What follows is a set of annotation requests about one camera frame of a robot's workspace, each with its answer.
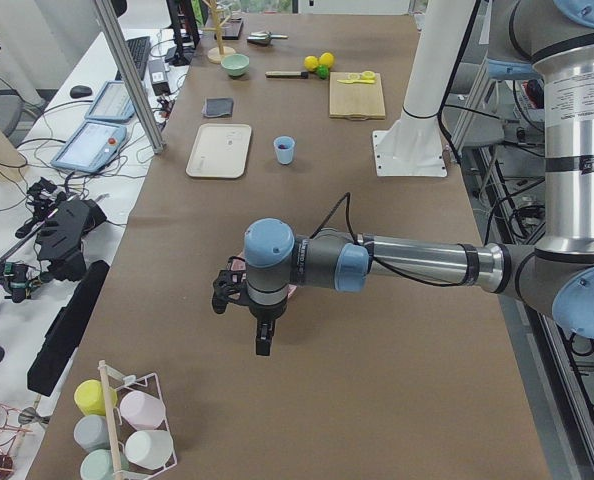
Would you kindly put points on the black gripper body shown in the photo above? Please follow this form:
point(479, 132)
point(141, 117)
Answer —
point(264, 312)

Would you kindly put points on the white wire cup rack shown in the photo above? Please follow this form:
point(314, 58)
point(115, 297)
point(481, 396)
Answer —
point(115, 385)

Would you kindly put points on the yellow lemon upper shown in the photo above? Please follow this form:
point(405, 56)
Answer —
point(327, 59)

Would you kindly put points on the grey folded cloth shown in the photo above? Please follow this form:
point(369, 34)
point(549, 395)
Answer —
point(218, 107)

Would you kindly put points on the steel muddler black tip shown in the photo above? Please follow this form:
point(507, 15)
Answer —
point(287, 74)

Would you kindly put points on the green lime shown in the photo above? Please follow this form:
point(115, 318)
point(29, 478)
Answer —
point(322, 72)

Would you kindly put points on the teach pendant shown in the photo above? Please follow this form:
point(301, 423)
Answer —
point(112, 104)
point(93, 146)

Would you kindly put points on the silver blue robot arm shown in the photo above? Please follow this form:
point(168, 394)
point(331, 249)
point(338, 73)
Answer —
point(555, 277)

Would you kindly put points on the mint green bowl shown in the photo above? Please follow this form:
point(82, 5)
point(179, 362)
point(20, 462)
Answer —
point(235, 65)

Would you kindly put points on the wooden mug tree stand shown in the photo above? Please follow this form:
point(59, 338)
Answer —
point(219, 16)

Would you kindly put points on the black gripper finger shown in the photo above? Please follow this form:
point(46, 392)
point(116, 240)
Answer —
point(264, 337)

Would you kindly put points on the yellow lemon lower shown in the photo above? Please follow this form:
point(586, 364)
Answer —
point(310, 63)

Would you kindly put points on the black keyboard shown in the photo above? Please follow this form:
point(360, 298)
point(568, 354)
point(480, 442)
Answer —
point(139, 48)

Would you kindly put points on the mint cup in rack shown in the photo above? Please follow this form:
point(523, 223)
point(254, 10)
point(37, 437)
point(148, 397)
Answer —
point(97, 465)

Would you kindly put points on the teach pendant far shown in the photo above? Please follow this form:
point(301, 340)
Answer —
point(112, 104)

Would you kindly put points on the aluminium frame post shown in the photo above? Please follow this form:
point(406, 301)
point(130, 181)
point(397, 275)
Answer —
point(124, 63)

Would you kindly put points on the lemon half slice upper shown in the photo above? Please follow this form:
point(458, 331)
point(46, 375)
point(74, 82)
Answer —
point(367, 75)

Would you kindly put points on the grey cup in rack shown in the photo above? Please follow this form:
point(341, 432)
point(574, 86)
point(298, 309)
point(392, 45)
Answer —
point(91, 433)

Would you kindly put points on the white cup in rack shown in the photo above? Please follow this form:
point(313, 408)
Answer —
point(149, 449)

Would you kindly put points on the cream rabbit tray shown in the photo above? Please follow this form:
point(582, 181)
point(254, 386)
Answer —
point(219, 151)

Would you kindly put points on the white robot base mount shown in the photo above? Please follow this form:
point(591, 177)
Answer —
point(413, 146)

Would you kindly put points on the yellow cup in rack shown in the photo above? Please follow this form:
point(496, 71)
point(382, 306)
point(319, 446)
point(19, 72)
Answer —
point(89, 399)

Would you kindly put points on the pink bowl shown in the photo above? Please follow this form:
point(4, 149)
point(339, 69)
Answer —
point(239, 264)

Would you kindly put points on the black computer mouse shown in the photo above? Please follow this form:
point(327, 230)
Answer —
point(80, 91)

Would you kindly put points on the black hand device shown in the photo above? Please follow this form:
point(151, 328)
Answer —
point(60, 238)

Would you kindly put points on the pink cup in rack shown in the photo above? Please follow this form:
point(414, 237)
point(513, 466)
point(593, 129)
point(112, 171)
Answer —
point(142, 410)

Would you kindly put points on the black long speaker bar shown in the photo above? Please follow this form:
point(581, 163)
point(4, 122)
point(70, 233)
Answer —
point(66, 332)

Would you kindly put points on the bamboo cutting board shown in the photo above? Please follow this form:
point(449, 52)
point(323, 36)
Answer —
point(356, 101)

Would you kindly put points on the teach pendant near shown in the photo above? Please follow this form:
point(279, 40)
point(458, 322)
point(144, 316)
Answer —
point(93, 146)

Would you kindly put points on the steel ice scoop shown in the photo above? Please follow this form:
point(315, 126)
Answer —
point(264, 38)

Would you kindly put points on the yellow lemon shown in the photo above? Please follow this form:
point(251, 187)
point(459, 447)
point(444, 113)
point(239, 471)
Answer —
point(310, 63)
point(327, 59)

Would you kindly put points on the light blue plastic cup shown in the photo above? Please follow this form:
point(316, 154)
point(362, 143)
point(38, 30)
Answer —
point(284, 156)

